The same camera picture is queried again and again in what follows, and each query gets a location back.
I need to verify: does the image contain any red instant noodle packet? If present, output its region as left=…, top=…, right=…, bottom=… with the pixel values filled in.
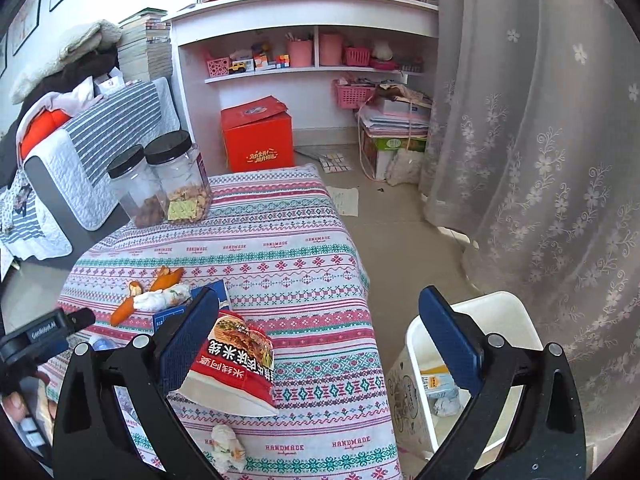
left=178, top=309, right=278, bottom=417

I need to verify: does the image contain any white trash bin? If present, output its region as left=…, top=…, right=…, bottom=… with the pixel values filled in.
left=386, top=287, right=542, bottom=479

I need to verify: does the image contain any person's left hand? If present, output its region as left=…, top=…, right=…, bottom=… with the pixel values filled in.
left=1, top=392, right=28, bottom=425

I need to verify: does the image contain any pile of papers on crate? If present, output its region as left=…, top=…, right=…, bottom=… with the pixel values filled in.
left=355, top=80, right=433, bottom=186

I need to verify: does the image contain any orange cushion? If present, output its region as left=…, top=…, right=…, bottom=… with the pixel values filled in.
left=20, top=108, right=70, bottom=158

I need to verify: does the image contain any floral lace curtain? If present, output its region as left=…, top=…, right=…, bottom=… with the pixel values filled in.
left=420, top=0, right=639, bottom=443

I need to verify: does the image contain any stack of books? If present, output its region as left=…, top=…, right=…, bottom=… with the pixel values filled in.
left=117, top=8, right=172, bottom=81

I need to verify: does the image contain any jar of pistachios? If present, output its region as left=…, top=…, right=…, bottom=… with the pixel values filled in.
left=143, top=130, right=212, bottom=223

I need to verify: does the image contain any white tissue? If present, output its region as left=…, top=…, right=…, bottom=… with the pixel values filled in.
left=210, top=425, right=246, bottom=474

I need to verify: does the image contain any small pink basket on shelf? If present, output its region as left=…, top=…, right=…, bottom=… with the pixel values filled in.
left=344, top=47, right=371, bottom=67

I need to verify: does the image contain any grey sofa with quilt cover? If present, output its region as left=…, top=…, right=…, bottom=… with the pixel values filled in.
left=1, top=78, right=180, bottom=260

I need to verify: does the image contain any tissue with wrapper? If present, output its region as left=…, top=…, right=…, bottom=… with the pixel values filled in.
left=134, top=283, right=191, bottom=313

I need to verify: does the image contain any white shelf desk unit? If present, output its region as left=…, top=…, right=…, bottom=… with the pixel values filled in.
left=168, top=0, right=438, bottom=174

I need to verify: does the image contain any yellow toy truck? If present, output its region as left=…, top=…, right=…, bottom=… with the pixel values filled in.
left=228, top=61, right=247, bottom=75

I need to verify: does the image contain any orange peel piece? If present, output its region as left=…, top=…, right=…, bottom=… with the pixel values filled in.
left=150, top=266, right=184, bottom=292

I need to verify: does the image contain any red cardboard box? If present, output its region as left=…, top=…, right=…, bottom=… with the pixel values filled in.
left=220, top=96, right=294, bottom=172

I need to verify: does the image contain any pink basket on floor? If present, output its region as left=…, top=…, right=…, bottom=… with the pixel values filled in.
left=333, top=79, right=375, bottom=110

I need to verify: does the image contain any jar of brown nuts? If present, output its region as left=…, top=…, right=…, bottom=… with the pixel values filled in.
left=106, top=144, right=167, bottom=229

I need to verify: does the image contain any pink bin on shelf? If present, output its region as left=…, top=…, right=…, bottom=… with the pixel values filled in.
left=319, top=32, right=344, bottom=66

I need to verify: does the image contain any blue snack box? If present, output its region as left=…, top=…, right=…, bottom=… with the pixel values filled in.
left=152, top=278, right=232, bottom=331

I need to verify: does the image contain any pink cup holder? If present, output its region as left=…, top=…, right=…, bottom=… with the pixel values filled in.
left=286, top=35, right=314, bottom=68

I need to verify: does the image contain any patterned knit tablecloth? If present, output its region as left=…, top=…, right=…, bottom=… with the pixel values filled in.
left=58, top=165, right=401, bottom=479

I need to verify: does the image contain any paper sheet on floor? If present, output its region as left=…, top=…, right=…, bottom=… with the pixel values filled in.
left=326, top=186, right=359, bottom=217

